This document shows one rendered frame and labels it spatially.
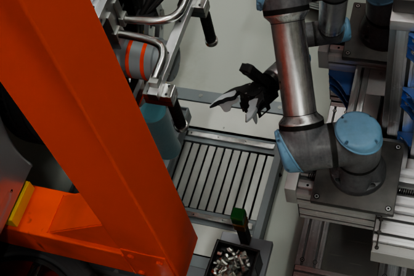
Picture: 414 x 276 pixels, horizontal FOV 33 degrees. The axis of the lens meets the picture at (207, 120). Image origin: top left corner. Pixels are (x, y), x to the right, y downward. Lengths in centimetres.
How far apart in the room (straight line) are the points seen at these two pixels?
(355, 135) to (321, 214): 41
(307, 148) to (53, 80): 73
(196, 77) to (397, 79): 150
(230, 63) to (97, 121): 188
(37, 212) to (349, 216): 96
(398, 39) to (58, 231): 113
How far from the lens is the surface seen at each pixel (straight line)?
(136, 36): 209
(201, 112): 302
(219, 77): 320
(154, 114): 224
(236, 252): 219
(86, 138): 146
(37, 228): 224
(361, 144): 175
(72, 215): 214
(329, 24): 199
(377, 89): 223
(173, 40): 209
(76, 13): 128
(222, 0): 350
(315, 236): 253
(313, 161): 178
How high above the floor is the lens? 256
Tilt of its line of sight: 56 degrees down
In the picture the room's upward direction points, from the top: 17 degrees counter-clockwise
